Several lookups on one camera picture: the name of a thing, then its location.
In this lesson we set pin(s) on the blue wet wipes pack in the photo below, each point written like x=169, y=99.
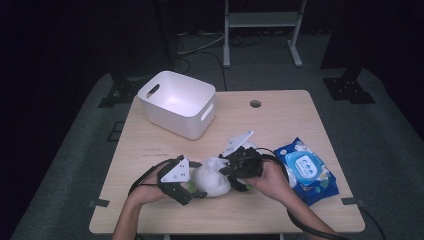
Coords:
x=310, y=166

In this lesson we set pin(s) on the black and white panda plush toy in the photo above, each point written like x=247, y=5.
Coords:
x=211, y=183

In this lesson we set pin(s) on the grey tape strip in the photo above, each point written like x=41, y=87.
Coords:
x=352, y=201
x=99, y=203

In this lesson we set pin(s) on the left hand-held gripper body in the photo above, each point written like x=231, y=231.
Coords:
x=176, y=175

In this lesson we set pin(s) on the white metal stand frame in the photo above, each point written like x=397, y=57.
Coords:
x=263, y=19

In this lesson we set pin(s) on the white wet wipe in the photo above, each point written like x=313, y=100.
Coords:
x=213, y=163

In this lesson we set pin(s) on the white plastic storage bin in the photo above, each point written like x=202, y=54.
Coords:
x=176, y=100

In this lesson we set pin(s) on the black metal stand base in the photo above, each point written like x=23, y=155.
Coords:
x=118, y=93
x=350, y=90

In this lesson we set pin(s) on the dark floor socket plate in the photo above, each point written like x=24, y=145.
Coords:
x=115, y=131

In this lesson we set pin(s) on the person's right hand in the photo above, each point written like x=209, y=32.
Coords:
x=273, y=183

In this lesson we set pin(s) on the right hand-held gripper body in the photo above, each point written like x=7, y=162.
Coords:
x=245, y=163

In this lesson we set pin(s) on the person's left hand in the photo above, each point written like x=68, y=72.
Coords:
x=146, y=193

